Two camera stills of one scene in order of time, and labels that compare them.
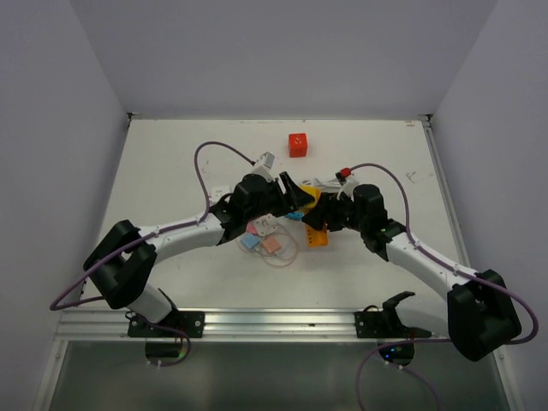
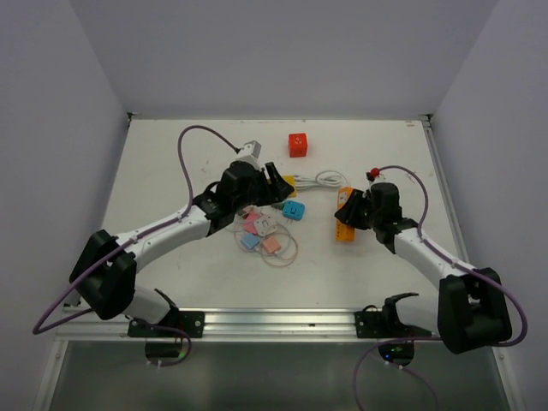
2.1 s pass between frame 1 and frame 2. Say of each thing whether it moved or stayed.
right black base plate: stayed
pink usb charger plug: stayed
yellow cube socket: moved
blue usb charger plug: stayed
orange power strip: moved
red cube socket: stayed
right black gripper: moved
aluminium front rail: stayed
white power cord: moved
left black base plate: stayed
